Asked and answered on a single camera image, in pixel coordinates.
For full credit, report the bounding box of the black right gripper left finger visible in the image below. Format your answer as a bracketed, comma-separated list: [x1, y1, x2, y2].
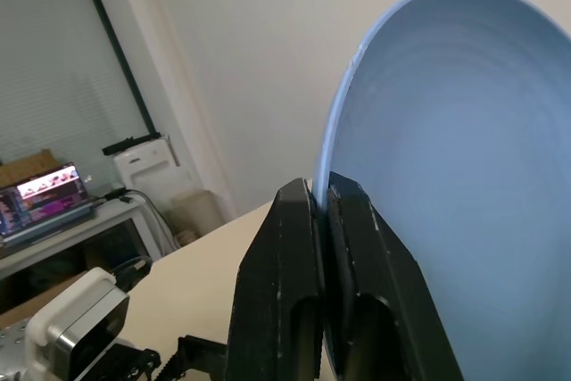
[225, 178, 327, 381]

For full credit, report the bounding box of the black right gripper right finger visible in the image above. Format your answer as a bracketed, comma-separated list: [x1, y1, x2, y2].
[324, 170, 466, 381]

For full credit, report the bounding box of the light blue plate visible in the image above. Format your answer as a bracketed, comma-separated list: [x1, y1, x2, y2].
[311, 0, 571, 381]

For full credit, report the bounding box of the beige bin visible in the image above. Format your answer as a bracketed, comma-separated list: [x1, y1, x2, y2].
[170, 188, 227, 246]

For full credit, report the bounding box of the white side table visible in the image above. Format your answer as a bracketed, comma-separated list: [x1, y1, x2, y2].
[0, 196, 162, 311]

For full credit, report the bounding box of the white plastic appliance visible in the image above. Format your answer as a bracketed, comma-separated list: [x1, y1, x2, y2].
[111, 133, 180, 203]

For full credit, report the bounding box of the open laptop with lit screen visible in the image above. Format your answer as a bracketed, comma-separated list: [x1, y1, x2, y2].
[0, 164, 97, 249]

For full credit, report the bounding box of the black bar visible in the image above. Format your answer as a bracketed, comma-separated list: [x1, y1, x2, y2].
[101, 131, 164, 157]

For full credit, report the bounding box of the brown cardboard box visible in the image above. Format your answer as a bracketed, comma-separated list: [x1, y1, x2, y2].
[0, 148, 64, 189]

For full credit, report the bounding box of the white window blind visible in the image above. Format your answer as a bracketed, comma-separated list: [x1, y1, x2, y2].
[0, 0, 149, 168]

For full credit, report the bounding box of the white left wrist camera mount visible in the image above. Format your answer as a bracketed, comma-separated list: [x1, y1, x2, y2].
[24, 267, 131, 381]

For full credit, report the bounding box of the black laptop cable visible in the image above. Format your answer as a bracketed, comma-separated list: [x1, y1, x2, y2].
[88, 188, 135, 209]

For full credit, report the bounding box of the dark window frame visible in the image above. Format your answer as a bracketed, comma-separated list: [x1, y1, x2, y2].
[72, 0, 158, 137]

